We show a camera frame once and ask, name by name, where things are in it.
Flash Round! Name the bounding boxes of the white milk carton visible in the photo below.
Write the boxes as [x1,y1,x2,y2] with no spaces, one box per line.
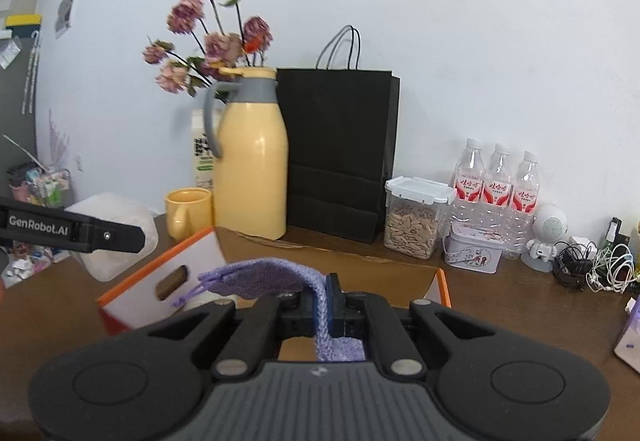
[191,109,215,190]

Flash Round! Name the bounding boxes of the clear nut container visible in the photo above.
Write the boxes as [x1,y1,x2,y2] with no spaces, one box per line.
[384,176,456,260]

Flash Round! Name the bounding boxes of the water bottle left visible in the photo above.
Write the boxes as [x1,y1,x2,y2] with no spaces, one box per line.
[451,138,485,224]

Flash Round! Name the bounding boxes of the water bottle right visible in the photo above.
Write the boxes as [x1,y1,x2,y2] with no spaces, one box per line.
[503,150,540,260]

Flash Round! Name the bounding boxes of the yellow thermos jug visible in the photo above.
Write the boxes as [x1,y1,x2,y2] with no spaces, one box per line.
[203,67,288,239]

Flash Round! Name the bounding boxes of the black paper bag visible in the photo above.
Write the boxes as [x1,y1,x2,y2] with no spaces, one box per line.
[277,25,400,244]

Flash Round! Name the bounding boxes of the tangled white and black cables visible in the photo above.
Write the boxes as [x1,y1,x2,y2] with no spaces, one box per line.
[552,215,640,295]

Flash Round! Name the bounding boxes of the white robot toy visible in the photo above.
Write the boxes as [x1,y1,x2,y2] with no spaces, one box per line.
[521,204,568,273]

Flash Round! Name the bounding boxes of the water bottle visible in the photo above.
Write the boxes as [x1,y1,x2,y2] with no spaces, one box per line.
[451,138,485,224]
[480,144,513,229]
[503,150,540,260]

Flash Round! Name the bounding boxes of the dried pink rose bouquet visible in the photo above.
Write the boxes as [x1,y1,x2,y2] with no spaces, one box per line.
[142,0,273,96]

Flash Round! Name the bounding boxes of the white tin box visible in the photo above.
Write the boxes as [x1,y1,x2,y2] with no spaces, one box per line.
[442,222,504,274]

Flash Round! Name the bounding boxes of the yellow ceramic mug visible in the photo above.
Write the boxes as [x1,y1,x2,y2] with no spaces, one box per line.
[165,187,214,242]

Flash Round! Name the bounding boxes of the purple tissue pack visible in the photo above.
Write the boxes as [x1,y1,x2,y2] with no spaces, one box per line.
[614,298,640,373]

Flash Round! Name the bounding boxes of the translucent plastic cotton box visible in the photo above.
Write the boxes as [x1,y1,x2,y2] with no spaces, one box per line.
[67,193,158,282]

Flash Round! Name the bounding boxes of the water bottle middle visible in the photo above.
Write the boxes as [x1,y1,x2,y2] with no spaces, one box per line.
[480,144,513,229]

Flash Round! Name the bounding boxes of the purple knitted pouch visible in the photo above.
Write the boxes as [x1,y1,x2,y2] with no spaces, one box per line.
[171,258,366,362]

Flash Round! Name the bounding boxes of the red cardboard box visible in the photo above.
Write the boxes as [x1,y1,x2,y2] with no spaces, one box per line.
[96,227,451,362]

